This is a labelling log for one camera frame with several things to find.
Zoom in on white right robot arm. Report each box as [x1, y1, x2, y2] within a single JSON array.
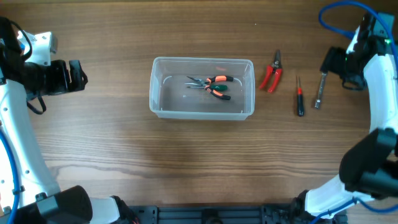
[[289, 12, 397, 223]]

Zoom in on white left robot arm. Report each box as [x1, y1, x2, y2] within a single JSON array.
[[1, 17, 139, 223]]

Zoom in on red handled snips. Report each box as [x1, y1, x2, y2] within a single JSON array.
[[259, 50, 283, 93]]

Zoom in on black red screwdriver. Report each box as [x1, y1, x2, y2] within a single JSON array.
[[297, 77, 305, 117]]

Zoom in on clear plastic container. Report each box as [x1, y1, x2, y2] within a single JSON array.
[[149, 57, 256, 121]]

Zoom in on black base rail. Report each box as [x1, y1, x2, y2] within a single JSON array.
[[130, 203, 315, 224]]

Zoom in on orange black needle-nose pliers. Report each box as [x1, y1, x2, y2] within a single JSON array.
[[186, 75, 234, 101]]

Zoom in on silver socket wrench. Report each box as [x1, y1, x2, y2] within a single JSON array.
[[314, 72, 328, 110]]

